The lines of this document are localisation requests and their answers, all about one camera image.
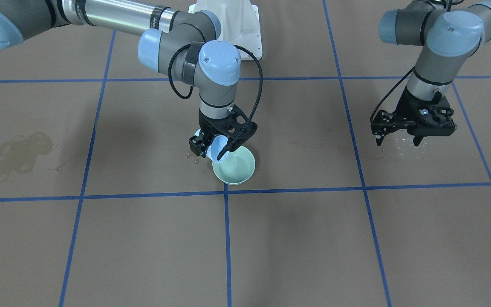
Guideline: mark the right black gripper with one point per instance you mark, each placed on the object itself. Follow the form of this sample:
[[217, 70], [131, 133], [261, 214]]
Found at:
[[206, 126]]

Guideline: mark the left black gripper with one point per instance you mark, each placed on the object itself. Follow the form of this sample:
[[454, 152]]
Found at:
[[409, 105]]

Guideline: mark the light blue plastic cup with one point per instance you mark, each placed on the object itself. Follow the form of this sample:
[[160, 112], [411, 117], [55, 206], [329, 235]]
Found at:
[[219, 142]]

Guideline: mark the mint green bowl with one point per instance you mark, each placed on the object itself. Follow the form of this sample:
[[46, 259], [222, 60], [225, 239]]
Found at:
[[237, 168]]

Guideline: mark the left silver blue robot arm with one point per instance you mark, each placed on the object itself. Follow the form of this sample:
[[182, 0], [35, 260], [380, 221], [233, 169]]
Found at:
[[448, 38]]

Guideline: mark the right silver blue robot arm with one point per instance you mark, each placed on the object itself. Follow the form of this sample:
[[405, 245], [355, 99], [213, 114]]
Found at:
[[181, 45]]

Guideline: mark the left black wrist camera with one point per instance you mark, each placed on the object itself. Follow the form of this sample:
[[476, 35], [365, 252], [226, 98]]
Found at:
[[433, 121]]

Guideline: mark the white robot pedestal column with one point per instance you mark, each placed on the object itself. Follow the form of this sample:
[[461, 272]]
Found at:
[[240, 22]]

